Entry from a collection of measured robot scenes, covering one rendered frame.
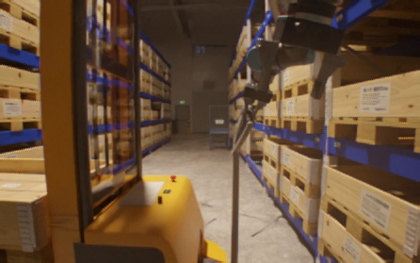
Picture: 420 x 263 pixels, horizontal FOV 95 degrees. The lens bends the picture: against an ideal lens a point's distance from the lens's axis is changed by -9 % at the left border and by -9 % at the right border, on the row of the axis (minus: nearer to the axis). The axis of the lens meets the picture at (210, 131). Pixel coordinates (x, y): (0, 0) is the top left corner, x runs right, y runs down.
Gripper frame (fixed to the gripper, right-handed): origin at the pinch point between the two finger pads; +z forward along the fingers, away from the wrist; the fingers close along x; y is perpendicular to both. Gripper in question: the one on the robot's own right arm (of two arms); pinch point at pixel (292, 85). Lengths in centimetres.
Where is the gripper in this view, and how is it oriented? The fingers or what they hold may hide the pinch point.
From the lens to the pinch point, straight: 51.3
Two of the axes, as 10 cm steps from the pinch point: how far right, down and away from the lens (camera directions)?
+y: 0.8, 4.7, -8.8
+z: -1.6, 8.8, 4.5
